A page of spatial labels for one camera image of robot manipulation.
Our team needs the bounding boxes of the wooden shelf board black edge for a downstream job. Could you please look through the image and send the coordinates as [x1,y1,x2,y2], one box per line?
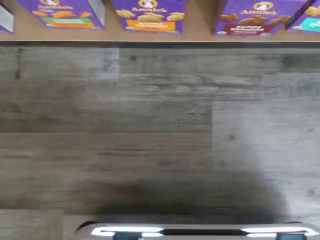
[0,0,320,48]

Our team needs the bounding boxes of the purple box green label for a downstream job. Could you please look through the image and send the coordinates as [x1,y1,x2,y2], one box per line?
[15,0,106,31]

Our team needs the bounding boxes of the purple Annie's cracker box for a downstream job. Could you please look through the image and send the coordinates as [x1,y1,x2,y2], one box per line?
[0,4,15,35]

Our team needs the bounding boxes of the purple box orange label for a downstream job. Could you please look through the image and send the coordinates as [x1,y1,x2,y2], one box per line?
[112,0,186,35]

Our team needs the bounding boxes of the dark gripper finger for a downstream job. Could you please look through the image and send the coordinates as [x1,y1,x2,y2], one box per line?
[113,231,143,240]
[275,232,310,240]

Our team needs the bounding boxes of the purple box teal label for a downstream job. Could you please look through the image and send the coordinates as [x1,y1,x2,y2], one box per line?
[284,0,320,33]

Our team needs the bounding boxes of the purple box brown label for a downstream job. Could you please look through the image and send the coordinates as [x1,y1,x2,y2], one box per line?
[213,0,310,37]

